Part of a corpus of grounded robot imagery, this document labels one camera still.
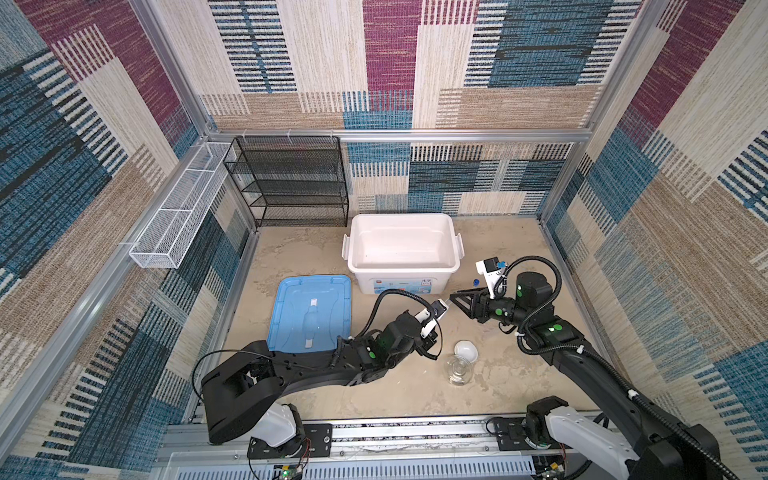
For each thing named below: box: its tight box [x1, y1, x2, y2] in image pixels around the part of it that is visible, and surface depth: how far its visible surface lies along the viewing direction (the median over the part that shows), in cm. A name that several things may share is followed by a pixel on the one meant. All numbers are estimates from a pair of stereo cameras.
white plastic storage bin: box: [341, 213, 465, 294], surface depth 104 cm
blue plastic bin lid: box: [267, 275, 352, 353], surface depth 99 cm
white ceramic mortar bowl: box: [454, 339, 479, 364], surface depth 88 cm
